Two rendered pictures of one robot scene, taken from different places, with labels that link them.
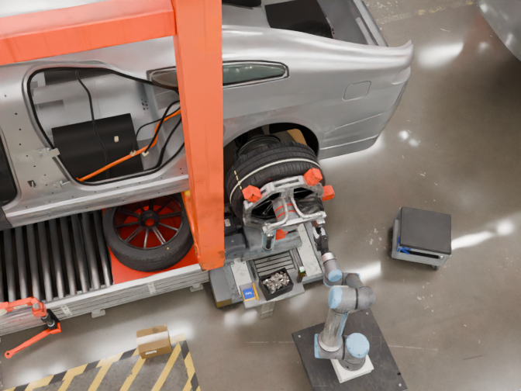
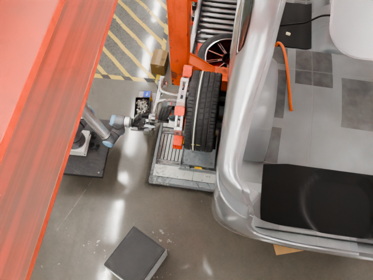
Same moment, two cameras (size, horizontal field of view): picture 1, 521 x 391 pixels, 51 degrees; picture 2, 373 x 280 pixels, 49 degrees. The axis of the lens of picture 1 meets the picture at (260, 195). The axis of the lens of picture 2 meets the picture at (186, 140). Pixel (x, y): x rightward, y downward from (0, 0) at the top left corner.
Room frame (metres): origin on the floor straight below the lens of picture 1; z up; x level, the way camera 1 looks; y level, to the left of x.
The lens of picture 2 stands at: (2.81, -1.69, 3.71)
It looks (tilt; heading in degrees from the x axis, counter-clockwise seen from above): 62 degrees down; 121
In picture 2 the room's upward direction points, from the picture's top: straight up
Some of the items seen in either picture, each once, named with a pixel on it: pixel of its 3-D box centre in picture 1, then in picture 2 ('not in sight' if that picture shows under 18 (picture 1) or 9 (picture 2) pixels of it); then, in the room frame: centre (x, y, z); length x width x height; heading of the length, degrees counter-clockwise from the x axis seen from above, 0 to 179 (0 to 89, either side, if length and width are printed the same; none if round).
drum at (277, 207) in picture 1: (286, 213); (174, 108); (1.80, -0.18, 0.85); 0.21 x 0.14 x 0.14; 22
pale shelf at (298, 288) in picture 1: (271, 288); (144, 111); (1.42, -0.14, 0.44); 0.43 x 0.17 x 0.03; 112
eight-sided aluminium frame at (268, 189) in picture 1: (282, 204); (183, 109); (1.86, -0.15, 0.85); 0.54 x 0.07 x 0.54; 112
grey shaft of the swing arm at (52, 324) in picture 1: (46, 317); (194, 8); (1.10, 1.38, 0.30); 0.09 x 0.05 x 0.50; 112
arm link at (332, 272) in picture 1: (332, 270); (117, 120); (1.44, -0.51, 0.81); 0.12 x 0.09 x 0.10; 22
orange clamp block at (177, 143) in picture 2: (326, 193); (177, 141); (1.99, -0.45, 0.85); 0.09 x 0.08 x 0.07; 112
